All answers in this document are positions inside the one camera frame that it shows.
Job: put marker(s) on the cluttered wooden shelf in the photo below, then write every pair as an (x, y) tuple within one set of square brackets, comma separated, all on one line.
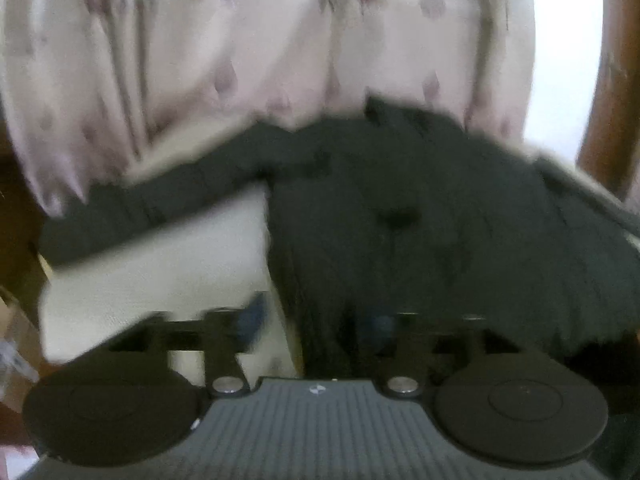
[(22, 280)]

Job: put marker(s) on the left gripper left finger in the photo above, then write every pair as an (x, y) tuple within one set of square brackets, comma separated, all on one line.
[(220, 335)]

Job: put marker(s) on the floral beige curtain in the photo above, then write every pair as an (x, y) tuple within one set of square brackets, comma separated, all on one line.
[(88, 87)]

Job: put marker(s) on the black jacket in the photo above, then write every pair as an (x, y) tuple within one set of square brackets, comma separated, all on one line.
[(396, 211)]

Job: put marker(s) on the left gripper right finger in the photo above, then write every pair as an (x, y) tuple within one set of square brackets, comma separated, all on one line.
[(420, 354)]

